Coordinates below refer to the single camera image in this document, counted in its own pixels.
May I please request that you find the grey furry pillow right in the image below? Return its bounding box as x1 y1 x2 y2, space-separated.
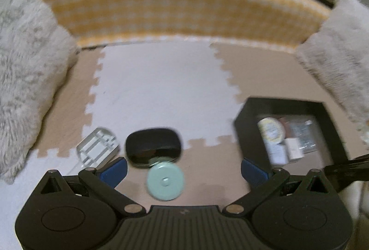
295 0 369 152

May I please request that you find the black box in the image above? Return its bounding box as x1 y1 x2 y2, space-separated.
233 97 351 178

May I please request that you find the green round tape measure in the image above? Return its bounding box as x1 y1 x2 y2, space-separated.
146 162 183 201

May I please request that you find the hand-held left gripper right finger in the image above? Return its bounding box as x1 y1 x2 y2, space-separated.
223 158 332 216

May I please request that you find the white plug charger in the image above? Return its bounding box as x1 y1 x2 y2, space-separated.
265 142 289 165

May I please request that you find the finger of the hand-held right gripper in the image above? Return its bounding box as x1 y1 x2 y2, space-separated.
324 153 369 191

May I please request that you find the grey furry pillow left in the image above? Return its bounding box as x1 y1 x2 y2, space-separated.
0 0 78 184

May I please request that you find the beige plastic handle housing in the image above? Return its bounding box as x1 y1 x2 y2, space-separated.
75 127 120 168

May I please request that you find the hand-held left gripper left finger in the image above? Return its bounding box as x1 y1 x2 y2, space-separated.
39 156 146 216

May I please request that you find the black oval case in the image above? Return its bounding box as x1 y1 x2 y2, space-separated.
125 127 183 168

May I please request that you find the clear blister pack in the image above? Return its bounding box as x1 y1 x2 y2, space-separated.
290 120 316 154

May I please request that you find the yellow tape roll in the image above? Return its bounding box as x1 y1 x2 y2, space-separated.
257 117 286 142

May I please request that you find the grey furry pillow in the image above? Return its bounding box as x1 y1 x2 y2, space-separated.
0 0 78 184
295 0 369 152

